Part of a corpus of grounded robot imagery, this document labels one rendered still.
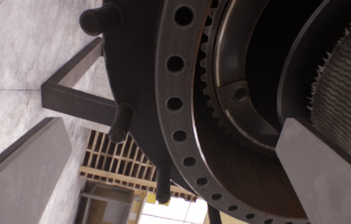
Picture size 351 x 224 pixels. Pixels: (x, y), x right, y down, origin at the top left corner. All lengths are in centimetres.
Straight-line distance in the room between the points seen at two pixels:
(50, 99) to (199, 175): 144
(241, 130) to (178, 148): 13
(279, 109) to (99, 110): 134
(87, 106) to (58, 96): 20
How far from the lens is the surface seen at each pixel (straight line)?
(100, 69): 282
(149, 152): 26
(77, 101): 148
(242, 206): 25
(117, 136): 19
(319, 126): 20
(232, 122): 27
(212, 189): 21
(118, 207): 479
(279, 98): 20
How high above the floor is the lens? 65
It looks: 11 degrees up
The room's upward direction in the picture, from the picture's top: 106 degrees clockwise
